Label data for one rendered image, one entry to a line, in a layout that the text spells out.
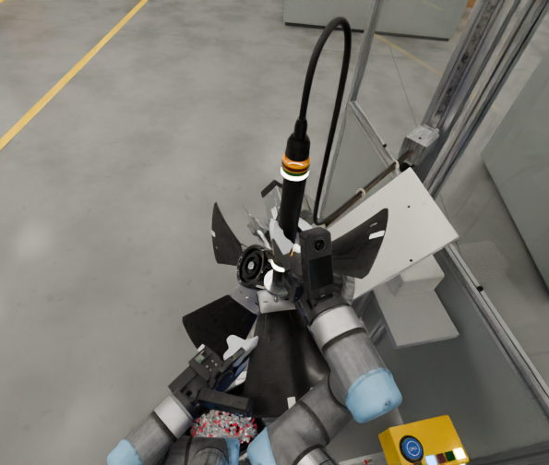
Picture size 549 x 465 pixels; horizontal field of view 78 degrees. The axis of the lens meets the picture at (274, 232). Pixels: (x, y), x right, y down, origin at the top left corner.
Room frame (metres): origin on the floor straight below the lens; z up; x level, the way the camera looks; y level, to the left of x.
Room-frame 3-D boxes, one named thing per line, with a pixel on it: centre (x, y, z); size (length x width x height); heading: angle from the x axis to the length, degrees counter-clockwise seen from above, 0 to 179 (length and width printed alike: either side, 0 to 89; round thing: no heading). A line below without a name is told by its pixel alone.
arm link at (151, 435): (0.08, 0.21, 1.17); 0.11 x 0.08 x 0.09; 143
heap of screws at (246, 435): (0.19, 0.09, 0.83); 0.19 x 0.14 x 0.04; 122
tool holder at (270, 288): (0.43, -0.03, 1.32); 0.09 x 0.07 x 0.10; 141
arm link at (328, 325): (0.24, -0.12, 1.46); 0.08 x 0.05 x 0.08; 116
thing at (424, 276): (0.77, -0.53, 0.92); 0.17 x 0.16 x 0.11; 106
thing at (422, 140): (0.91, -0.42, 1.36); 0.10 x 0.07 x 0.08; 141
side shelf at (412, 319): (0.69, -0.52, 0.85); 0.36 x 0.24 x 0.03; 16
